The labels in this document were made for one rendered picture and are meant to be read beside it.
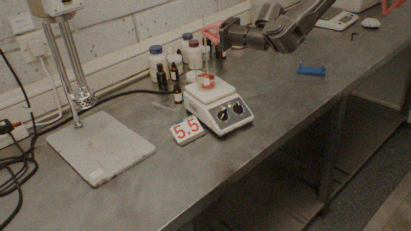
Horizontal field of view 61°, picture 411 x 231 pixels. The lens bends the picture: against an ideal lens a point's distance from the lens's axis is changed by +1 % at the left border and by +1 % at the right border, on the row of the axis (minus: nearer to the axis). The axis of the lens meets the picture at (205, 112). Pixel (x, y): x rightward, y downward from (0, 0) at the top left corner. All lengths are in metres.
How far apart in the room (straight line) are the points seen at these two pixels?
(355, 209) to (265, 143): 0.98
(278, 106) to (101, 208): 0.62
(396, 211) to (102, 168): 1.00
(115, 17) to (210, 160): 0.66
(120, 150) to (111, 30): 0.50
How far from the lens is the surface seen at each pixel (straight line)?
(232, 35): 0.96
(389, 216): 1.41
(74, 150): 1.06
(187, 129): 1.02
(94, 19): 1.30
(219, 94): 1.04
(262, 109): 1.13
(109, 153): 1.01
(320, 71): 1.35
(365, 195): 1.97
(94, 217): 0.87
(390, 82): 2.50
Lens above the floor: 1.37
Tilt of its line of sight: 34 degrees down
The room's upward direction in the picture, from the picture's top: 5 degrees counter-clockwise
